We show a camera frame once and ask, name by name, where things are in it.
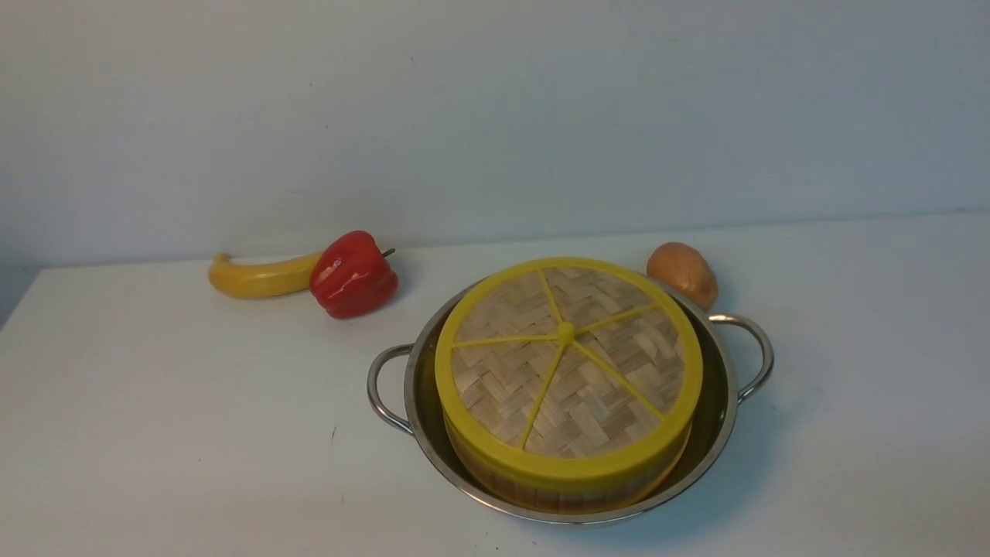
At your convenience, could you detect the woven bamboo steamer lid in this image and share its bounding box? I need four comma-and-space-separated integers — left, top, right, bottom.
434, 258, 703, 491

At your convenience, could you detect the red bell pepper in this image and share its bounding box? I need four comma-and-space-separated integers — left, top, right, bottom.
309, 231, 399, 320

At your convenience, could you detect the yellow banana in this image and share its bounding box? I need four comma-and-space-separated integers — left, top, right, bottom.
207, 253, 321, 299

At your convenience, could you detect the stainless steel pot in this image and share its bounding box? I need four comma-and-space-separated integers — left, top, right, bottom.
367, 281, 775, 528

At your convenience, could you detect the bamboo steamer basket yellow rim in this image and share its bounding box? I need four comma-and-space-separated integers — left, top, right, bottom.
442, 402, 693, 518

